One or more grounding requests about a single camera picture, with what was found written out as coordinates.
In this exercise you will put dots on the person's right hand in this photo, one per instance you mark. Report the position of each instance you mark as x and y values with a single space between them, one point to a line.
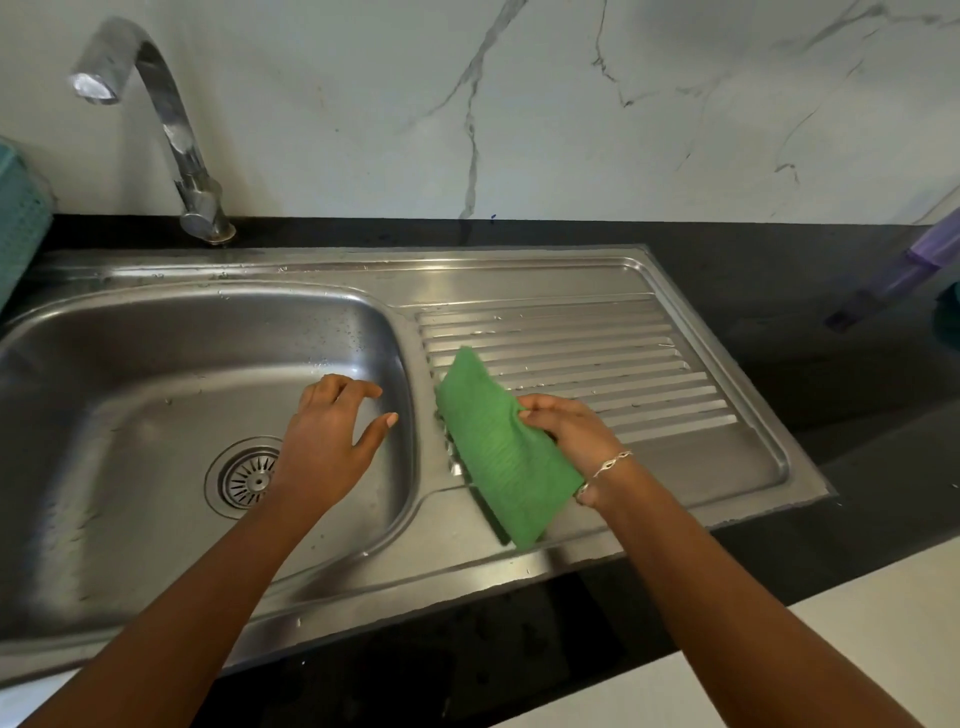
574 435

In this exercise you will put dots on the person's left hand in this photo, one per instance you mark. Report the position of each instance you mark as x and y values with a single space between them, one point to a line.
324 450

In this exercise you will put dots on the person's right fingers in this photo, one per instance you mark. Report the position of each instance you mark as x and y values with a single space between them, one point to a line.
541 414

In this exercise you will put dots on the person's left thumb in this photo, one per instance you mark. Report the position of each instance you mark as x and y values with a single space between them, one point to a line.
377 433

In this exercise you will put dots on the green cleaning cloth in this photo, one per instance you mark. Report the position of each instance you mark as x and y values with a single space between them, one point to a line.
502 450

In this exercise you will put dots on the person's left forearm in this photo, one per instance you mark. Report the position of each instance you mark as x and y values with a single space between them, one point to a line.
172 615

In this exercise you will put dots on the person's right forearm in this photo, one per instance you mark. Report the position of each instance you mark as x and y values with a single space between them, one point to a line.
742 607

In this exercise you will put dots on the stainless steel sink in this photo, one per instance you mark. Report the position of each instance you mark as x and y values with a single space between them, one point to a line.
375 390

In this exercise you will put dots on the sink drain strainer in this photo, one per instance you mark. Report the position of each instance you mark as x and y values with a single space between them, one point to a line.
247 474

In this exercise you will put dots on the chrome faucet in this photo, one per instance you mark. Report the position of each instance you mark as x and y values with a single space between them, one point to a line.
169 127

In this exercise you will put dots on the teal plastic basket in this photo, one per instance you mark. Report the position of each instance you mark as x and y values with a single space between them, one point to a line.
19 217

